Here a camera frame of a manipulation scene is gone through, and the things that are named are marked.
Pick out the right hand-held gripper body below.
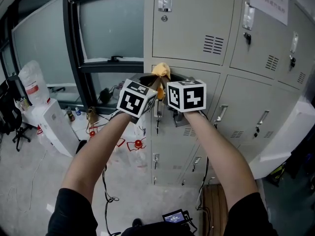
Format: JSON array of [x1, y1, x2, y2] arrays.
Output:
[[166, 79, 207, 128]]

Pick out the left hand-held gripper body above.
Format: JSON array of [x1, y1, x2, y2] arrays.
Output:
[[116, 78, 158, 125]]

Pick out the yellow cloth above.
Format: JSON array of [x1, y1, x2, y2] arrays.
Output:
[[151, 62, 172, 100]]

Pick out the person's left forearm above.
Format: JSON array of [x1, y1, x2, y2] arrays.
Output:
[[61, 112, 132, 204]]

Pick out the person's right forearm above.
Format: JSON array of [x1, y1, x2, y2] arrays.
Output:
[[183, 109, 259, 212]]

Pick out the grey metal locker cabinet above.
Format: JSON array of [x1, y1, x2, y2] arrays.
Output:
[[143, 0, 315, 189]]

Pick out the black pouch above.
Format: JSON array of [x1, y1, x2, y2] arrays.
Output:
[[98, 87, 113, 103]]

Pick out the brown bag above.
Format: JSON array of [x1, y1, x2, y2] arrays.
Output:
[[86, 106, 99, 130]]

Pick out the small black white bin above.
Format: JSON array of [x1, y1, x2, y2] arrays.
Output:
[[75, 139, 88, 154]]

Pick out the black framed glass window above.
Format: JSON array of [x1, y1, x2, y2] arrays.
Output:
[[0, 0, 146, 113]]

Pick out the white water dispenser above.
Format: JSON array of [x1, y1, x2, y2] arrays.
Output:
[[31, 98, 80, 158]]

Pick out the clear water jug red label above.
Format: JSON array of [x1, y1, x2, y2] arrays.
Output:
[[18, 59, 50, 107]]

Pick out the wooden plank platform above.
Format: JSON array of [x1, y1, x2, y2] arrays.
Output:
[[201, 183, 231, 236]]

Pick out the white paper notice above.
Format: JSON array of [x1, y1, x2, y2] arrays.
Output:
[[250, 0, 288, 26]]

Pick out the yellow and black bag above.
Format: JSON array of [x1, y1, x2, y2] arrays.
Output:
[[269, 162, 287, 188]]

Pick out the black device with screen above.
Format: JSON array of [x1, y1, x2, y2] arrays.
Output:
[[161, 209, 191, 225]]

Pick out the black office chair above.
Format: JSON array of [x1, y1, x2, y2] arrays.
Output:
[[0, 75, 32, 152]]

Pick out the person's black shirt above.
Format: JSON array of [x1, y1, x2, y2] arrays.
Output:
[[45, 187, 280, 236]]

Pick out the black cable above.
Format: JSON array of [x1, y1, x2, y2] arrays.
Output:
[[195, 156, 212, 236], [102, 163, 121, 236]]

